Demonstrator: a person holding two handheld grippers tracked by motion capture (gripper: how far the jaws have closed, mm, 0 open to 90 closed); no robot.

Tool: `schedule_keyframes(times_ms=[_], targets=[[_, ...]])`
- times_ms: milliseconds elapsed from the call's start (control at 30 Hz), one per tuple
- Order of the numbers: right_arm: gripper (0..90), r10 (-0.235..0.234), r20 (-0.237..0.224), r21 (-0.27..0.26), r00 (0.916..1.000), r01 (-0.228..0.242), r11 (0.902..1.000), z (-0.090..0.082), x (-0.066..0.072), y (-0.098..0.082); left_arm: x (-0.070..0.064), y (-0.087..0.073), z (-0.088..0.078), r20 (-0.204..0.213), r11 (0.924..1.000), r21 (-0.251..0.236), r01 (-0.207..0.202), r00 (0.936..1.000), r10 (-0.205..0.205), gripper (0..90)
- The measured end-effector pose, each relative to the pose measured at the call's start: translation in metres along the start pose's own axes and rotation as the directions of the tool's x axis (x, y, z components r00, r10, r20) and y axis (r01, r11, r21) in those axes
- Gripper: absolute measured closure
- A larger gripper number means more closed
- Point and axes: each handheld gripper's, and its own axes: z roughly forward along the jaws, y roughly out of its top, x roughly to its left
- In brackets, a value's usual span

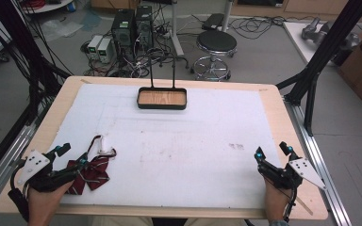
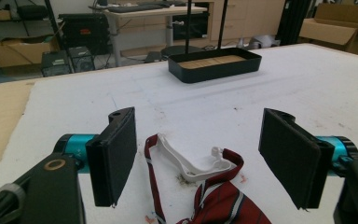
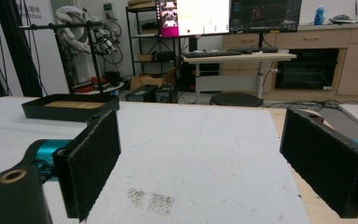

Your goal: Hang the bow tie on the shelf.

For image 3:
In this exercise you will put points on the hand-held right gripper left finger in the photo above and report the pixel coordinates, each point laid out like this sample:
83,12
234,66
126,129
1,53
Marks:
90,161

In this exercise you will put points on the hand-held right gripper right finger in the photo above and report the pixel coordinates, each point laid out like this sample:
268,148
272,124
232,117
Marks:
323,161

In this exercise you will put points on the grey side table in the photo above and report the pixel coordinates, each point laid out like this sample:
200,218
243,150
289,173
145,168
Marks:
355,118

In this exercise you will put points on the black tray with wooden base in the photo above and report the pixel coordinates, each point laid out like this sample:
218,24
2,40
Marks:
59,112

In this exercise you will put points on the black computer case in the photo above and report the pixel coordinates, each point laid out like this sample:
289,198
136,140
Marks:
141,94

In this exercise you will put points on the black built-in oven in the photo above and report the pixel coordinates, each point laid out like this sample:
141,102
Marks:
307,69

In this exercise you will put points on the open cardboard box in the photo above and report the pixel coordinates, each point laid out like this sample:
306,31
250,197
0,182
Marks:
150,80

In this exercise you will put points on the white table mat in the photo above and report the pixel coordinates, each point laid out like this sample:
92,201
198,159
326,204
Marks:
192,149

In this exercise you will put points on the round black stool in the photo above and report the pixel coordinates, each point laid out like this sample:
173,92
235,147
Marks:
236,100

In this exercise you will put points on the black shelf rack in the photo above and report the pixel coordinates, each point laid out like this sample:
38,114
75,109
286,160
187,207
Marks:
130,37

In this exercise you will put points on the light wooden desk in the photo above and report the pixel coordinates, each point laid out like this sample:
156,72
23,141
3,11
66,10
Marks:
239,58

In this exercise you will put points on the grey object on counter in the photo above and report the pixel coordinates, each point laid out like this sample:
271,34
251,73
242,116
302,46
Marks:
341,19

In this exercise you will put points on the blue bottle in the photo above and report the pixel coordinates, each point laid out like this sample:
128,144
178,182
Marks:
319,16

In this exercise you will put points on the black keyboard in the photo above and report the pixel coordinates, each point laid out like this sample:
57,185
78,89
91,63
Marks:
211,53

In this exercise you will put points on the monitor with dark screen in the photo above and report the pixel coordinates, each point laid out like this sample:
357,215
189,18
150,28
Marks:
265,15

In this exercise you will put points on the monitor with white screen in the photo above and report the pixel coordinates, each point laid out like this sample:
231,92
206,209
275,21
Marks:
205,15

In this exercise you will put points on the black metal stand frame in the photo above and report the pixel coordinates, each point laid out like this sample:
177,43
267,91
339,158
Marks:
90,46

